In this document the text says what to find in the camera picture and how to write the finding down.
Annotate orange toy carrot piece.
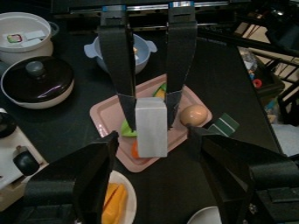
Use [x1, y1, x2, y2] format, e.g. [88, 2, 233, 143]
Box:
[129, 139, 141, 160]

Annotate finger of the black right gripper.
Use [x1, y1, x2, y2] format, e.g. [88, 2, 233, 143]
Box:
[97, 4, 137, 131]
[164, 1, 198, 131]

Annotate white sushi rice block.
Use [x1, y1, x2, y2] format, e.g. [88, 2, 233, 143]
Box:
[134, 97, 169, 158]

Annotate colourful square card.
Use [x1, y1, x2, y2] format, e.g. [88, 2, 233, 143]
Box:
[5, 33, 24, 45]

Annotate green toy vegetable piece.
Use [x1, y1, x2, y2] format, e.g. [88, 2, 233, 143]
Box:
[118, 118, 138, 138]

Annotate dark bin with toys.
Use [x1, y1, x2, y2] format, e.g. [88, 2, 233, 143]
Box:
[236, 45, 285, 106]

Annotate light blue toy pot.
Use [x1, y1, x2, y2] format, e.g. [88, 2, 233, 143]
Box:
[82, 32, 158, 75]

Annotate black metal chair frame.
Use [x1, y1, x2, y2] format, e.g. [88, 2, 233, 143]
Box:
[232, 0, 299, 127]

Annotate white bowl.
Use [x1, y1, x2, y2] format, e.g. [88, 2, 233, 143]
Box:
[185, 206, 224, 224]

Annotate orange toy food slices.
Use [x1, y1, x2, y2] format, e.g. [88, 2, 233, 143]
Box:
[100, 182, 129, 224]

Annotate green white striped block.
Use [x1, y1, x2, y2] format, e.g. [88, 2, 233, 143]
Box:
[206, 112, 240, 138]

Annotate white plate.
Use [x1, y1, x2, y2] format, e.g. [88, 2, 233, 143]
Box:
[101, 170, 138, 224]

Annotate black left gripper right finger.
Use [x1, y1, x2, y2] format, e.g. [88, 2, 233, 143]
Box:
[185, 124, 299, 224]

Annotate white open rice cooker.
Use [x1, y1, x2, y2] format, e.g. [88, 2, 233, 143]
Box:
[0, 11, 61, 67]

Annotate red toy ring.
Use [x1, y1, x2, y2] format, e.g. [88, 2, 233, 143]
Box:
[250, 78, 264, 89]

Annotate white toy stove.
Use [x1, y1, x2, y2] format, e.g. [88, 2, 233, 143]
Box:
[0, 108, 50, 212]

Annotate tan toy egg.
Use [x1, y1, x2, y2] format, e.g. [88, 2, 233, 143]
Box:
[178, 103, 210, 127]

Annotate plain white card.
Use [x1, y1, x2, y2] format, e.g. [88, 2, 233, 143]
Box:
[22, 30, 48, 41]

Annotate white pot with dark lid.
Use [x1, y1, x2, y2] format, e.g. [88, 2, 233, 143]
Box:
[0, 55, 76, 110]

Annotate black round stove knob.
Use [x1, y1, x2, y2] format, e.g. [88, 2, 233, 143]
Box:
[12, 145, 41, 177]

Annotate yellow green toy corn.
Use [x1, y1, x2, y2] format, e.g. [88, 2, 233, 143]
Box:
[152, 82, 168, 101]

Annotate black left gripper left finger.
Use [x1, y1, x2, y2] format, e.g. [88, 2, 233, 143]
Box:
[16, 130, 120, 224]

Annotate pink plastic tray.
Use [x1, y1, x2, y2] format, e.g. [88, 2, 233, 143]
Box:
[88, 73, 213, 173]

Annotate black toy pan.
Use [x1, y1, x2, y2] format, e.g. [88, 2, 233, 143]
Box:
[0, 111, 18, 139]

